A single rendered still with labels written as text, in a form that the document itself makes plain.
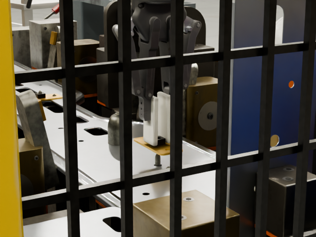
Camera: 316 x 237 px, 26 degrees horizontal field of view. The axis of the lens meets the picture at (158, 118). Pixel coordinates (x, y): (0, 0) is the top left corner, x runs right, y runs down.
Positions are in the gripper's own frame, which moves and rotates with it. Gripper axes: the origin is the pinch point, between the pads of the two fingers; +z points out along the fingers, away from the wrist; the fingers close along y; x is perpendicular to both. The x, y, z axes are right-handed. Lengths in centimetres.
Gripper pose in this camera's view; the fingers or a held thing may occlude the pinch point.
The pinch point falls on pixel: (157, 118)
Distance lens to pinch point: 97.2
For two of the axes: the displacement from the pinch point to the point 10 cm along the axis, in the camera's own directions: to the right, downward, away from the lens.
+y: -8.6, 1.4, -4.9
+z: 0.0, 9.6, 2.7
